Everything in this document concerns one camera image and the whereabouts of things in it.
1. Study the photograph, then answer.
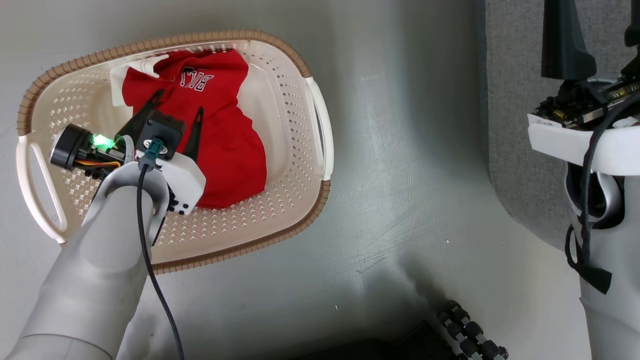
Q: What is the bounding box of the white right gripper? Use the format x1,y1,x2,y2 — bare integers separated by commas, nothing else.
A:
527,0,640,176

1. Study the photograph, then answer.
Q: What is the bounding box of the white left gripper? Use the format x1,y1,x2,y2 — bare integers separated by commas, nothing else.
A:
115,88,207,217

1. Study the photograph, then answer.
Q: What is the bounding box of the red and white garment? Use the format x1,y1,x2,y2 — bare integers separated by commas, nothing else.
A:
109,48,268,210

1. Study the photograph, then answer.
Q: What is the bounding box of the grey fabric sofa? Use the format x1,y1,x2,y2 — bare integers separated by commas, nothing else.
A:
482,0,640,251

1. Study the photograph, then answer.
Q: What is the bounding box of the beige plastic laundry basket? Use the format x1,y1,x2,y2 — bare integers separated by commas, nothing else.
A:
16,29,335,275

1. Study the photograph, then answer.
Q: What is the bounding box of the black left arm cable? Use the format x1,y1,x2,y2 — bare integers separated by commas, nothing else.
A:
135,139,186,360

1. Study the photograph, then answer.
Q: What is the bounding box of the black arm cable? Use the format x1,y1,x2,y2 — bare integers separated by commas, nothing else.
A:
135,139,186,360
564,92,640,296

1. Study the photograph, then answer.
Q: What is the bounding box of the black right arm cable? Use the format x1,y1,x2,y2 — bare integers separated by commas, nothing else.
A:
564,92,640,296

